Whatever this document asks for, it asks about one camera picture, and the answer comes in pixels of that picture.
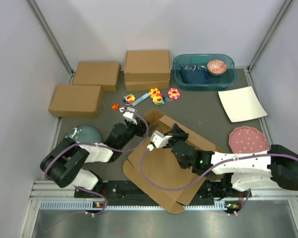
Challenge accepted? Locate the pink flower plush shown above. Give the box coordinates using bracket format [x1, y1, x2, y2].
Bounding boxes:
[168, 88, 181, 100]

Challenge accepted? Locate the blue flower plush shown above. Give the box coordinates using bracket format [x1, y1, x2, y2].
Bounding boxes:
[123, 94, 136, 105]

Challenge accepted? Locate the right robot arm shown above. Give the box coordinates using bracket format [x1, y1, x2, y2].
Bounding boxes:
[159, 124, 298, 196]

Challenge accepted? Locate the rainbow flower plush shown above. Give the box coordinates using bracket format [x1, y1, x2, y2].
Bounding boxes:
[152, 94, 173, 106]

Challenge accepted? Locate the blue round plate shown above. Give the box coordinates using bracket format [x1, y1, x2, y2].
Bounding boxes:
[65, 125, 102, 143]

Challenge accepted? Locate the orange glitter leaf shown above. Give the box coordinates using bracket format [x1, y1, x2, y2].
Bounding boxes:
[111, 104, 120, 111]

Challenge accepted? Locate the stacked cardboard box top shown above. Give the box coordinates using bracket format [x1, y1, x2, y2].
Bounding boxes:
[124, 50, 171, 82]

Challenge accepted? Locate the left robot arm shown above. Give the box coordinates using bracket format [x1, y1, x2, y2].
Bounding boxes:
[40, 118, 149, 198]

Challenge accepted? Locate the brown cardboard box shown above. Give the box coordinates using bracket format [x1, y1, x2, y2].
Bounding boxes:
[123, 108, 226, 214]

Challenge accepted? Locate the pink dotted plate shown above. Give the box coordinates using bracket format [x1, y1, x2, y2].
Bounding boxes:
[228, 126, 270, 153]

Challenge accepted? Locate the teal plastic bin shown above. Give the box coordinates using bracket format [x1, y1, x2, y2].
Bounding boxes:
[172, 54, 238, 91]

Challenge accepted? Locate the white square plate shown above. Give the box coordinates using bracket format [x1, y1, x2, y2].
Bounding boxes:
[218, 86, 268, 123]

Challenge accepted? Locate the folded cardboard box front left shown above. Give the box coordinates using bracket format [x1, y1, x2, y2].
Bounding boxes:
[49, 84, 103, 118]

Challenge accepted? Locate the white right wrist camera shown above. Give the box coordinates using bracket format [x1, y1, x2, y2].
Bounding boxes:
[147, 131, 172, 151]

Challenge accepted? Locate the light blue tube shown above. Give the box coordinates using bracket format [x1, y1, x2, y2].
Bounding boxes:
[131, 93, 149, 107]

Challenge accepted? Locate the red patterned bowl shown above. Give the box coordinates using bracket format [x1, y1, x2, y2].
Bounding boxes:
[207, 59, 227, 76]

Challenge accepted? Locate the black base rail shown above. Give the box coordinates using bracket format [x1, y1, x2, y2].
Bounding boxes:
[74, 179, 241, 206]

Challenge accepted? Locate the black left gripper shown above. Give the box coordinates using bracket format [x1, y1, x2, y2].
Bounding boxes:
[119, 117, 150, 148]

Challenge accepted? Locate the orange flower plush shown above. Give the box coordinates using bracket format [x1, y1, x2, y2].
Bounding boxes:
[149, 88, 160, 98]

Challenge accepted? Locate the folded cardboard box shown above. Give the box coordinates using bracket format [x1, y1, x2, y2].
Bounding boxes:
[73, 61, 121, 92]
[49, 84, 103, 118]

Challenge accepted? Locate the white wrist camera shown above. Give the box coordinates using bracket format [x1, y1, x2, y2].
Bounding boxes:
[147, 131, 172, 151]
[119, 107, 137, 124]

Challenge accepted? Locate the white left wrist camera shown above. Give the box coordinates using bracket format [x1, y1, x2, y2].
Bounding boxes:
[119, 107, 137, 124]

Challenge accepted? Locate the folded cardboard box back left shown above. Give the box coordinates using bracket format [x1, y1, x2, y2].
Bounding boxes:
[73, 61, 121, 92]

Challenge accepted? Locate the blue patterned bowl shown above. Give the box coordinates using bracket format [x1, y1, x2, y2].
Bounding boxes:
[180, 64, 209, 84]

